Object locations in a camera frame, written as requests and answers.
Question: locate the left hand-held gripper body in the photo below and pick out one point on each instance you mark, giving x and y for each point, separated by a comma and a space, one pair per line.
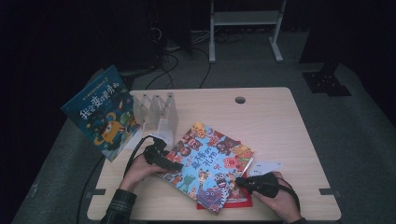
155, 154

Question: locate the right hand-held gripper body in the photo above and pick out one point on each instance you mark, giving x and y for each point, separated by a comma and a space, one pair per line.
266, 185

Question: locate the red picture book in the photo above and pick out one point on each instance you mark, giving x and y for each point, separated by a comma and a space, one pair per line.
241, 201

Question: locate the light blue many-monsters book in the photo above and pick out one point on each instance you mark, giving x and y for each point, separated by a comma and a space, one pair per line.
205, 161

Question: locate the translucent white book rack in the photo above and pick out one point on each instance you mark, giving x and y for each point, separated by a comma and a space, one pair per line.
172, 118

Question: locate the dark blue monster book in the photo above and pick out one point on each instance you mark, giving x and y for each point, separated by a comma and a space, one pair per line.
99, 118

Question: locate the person's left hand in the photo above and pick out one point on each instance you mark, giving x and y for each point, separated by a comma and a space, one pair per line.
138, 172

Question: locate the person's right hand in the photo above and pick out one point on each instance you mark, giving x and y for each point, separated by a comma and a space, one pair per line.
285, 203

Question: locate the black stand with plate base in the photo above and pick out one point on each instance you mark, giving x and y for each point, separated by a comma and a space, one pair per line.
325, 82

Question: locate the white metal desk frame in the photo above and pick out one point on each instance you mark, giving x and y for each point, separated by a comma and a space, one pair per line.
246, 18

